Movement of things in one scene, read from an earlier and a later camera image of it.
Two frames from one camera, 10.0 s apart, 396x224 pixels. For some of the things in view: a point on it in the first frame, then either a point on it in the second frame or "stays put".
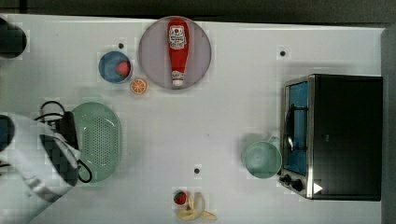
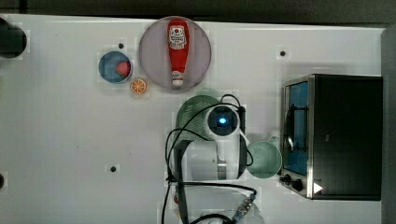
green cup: (263, 159) stays put
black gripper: (65, 127) to (242, 122)
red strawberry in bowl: (123, 68) stays put
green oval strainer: (99, 136) to (191, 122)
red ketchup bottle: (177, 35) stays put
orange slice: (138, 86) stays put
